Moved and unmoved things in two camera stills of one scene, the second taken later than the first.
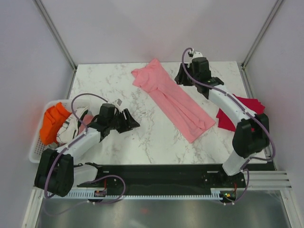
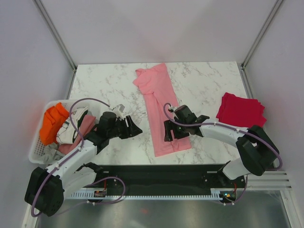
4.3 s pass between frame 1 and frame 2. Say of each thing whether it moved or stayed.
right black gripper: moved
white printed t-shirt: stayed
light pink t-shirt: moved
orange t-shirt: stayed
